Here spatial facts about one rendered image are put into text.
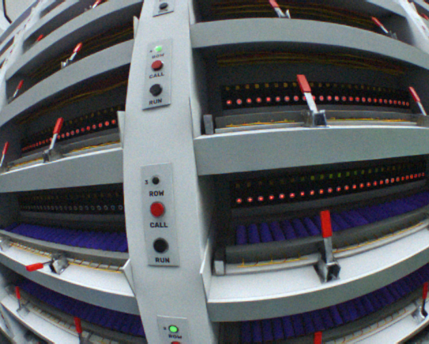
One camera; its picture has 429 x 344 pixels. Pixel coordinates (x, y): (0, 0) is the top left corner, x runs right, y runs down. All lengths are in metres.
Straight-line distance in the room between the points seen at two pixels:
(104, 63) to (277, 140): 0.31
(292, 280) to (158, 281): 0.17
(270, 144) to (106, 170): 0.22
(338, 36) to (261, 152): 0.26
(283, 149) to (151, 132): 0.16
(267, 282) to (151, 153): 0.22
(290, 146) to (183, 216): 0.15
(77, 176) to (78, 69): 0.21
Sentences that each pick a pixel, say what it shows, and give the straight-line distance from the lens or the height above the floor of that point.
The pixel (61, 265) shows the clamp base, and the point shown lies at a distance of 0.42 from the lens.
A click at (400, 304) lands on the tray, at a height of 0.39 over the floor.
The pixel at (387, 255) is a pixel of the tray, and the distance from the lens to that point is 0.36.
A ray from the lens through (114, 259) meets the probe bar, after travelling 0.35.
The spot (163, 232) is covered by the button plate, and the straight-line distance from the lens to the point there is 0.25.
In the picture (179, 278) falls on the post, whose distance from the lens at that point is 0.26.
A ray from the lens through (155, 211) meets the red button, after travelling 0.25.
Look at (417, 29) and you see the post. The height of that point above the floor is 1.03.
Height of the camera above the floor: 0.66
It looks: 8 degrees up
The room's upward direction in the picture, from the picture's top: 4 degrees counter-clockwise
